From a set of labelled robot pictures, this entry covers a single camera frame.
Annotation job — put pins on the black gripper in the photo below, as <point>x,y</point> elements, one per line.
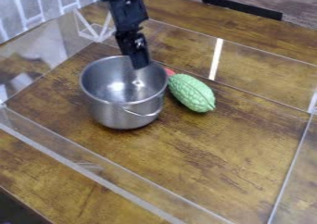
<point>129,14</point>

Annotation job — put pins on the stainless steel pot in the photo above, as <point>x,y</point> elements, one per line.
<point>125,95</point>

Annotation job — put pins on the pink spoon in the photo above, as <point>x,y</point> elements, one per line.
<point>170,72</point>

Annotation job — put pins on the green bitter gourd toy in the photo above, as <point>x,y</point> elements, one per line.
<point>192,93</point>

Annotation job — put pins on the clear acrylic corner bracket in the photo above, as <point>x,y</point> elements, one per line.
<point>93,31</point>

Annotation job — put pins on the black wall strip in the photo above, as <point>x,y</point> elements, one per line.
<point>255,10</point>

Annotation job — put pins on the clear acrylic enclosure wall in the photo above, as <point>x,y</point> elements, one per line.
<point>235,166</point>

